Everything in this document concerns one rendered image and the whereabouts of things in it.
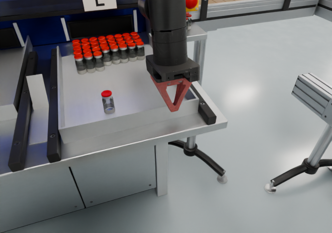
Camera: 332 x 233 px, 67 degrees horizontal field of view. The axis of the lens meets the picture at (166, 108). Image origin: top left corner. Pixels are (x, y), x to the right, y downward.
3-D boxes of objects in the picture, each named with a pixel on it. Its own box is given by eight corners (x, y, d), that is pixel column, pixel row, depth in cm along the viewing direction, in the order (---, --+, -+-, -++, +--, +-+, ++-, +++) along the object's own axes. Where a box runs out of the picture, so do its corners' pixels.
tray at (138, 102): (60, 57, 69) (57, 46, 67) (150, 44, 76) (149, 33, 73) (63, 143, 44) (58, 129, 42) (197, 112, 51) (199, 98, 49)
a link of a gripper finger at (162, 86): (181, 97, 52) (179, 53, 47) (195, 112, 46) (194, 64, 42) (150, 103, 50) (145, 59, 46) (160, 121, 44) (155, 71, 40)
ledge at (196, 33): (158, 28, 90) (157, 23, 89) (190, 24, 93) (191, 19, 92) (171, 44, 80) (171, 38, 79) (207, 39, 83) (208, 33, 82)
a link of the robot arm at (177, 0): (151, -12, 34) (190, -16, 35) (141, -14, 40) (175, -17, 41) (155, 39, 37) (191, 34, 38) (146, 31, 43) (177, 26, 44)
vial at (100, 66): (95, 68, 64) (92, 52, 61) (104, 66, 65) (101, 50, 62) (96, 72, 63) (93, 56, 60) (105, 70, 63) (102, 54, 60)
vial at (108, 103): (103, 109, 51) (100, 92, 49) (114, 106, 52) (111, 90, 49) (105, 115, 50) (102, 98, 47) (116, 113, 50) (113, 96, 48)
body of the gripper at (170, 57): (178, 59, 48) (176, 19, 45) (201, 77, 40) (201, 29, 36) (145, 65, 47) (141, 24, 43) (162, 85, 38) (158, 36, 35)
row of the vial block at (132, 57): (76, 66, 65) (72, 50, 62) (144, 56, 69) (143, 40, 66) (77, 71, 63) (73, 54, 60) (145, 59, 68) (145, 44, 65)
